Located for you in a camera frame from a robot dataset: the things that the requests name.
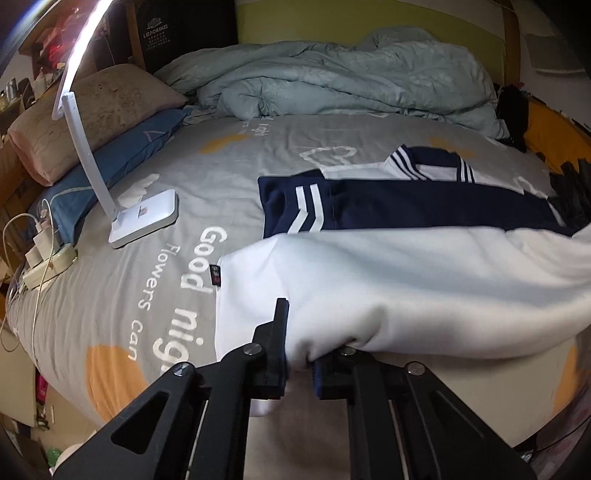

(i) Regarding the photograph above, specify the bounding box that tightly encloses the light blue quilt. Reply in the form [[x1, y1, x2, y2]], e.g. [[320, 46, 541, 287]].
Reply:
[[154, 27, 511, 140]]

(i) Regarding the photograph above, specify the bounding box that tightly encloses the cluttered wooden shelf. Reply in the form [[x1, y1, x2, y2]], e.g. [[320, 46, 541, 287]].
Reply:
[[0, 4, 112, 114]]

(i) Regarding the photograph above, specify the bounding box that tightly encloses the blue pillow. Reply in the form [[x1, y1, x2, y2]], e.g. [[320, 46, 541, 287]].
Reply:
[[27, 106, 195, 246]]

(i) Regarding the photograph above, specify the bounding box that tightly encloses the white charging cable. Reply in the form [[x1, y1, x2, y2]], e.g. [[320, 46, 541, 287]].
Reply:
[[0, 198, 63, 354]]

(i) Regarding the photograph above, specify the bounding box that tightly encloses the black padded jacket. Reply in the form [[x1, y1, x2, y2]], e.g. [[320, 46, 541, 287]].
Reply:
[[549, 158, 591, 232]]

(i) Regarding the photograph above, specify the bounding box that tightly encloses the orange bed board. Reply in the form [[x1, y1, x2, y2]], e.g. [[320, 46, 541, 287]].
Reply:
[[526, 99, 591, 172]]

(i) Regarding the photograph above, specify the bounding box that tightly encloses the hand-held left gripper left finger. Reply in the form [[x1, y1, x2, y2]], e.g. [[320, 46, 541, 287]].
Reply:
[[52, 298, 291, 480]]

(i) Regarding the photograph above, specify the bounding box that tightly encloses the beige pillow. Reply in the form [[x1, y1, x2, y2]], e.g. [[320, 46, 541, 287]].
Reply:
[[7, 64, 190, 187]]

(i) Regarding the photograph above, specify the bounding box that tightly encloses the black printed bag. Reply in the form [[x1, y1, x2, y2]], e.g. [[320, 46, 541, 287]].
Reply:
[[133, 0, 239, 75]]

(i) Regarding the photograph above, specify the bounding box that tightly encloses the white power strip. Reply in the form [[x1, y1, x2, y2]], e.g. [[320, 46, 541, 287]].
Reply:
[[22, 244, 78, 291]]

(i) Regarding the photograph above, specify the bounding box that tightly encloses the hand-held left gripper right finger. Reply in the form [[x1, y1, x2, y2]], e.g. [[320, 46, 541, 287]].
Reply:
[[311, 346, 539, 480]]

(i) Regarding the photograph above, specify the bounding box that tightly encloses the black backpack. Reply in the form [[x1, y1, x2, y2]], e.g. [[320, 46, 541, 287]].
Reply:
[[496, 83, 530, 154]]

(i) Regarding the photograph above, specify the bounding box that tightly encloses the hanging mosquito net cloth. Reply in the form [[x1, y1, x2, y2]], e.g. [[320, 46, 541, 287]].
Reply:
[[521, 30, 588, 75]]

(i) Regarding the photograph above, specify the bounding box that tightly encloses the wooden bed frame post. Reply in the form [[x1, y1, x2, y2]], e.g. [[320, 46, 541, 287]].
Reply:
[[502, 0, 523, 88]]

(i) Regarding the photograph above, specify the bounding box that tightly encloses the white desk lamp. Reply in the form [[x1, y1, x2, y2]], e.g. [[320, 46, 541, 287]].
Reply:
[[51, 0, 180, 250]]

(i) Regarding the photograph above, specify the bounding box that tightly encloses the white and navy varsity jacket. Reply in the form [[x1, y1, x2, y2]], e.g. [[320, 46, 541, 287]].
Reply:
[[215, 144, 591, 418]]

